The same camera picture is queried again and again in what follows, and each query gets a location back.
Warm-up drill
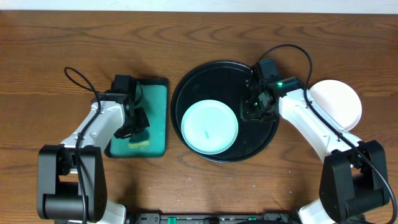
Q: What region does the white plate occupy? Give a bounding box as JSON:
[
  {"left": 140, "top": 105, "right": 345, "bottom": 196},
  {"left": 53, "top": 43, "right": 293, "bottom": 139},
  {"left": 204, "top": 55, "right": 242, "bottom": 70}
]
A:
[{"left": 310, "top": 80, "right": 363, "bottom": 131}]

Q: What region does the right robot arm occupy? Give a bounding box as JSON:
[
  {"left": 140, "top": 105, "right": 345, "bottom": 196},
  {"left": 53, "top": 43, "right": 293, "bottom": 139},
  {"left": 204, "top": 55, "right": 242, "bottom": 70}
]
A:
[{"left": 241, "top": 59, "right": 395, "bottom": 223}]

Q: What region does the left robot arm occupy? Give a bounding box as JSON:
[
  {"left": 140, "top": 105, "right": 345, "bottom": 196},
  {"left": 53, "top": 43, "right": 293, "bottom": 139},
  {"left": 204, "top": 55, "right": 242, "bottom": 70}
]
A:
[{"left": 37, "top": 75, "right": 149, "bottom": 223}]

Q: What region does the green scrubbing sponge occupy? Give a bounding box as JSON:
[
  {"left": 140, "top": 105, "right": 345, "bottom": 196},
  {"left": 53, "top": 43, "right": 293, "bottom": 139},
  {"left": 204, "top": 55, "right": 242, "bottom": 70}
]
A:
[{"left": 128, "top": 130, "right": 150, "bottom": 148}]

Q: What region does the mint plate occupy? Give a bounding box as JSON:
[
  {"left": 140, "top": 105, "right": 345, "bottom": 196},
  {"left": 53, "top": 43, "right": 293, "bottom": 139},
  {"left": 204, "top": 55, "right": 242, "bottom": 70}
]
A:
[{"left": 180, "top": 100, "right": 239, "bottom": 155}]

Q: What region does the black rectangular tray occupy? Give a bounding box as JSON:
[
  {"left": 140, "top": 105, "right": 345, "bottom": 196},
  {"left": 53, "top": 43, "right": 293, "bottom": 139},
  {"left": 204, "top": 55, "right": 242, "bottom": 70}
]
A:
[{"left": 104, "top": 77, "right": 169, "bottom": 159}]

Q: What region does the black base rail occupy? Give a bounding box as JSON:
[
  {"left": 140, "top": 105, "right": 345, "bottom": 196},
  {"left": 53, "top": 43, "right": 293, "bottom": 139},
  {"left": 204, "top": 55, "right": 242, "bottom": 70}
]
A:
[{"left": 125, "top": 213, "right": 300, "bottom": 224}]

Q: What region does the black round tray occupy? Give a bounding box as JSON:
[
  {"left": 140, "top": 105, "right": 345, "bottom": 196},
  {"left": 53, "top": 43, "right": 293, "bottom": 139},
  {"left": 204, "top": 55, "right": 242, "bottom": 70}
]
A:
[{"left": 170, "top": 61, "right": 279, "bottom": 162}]

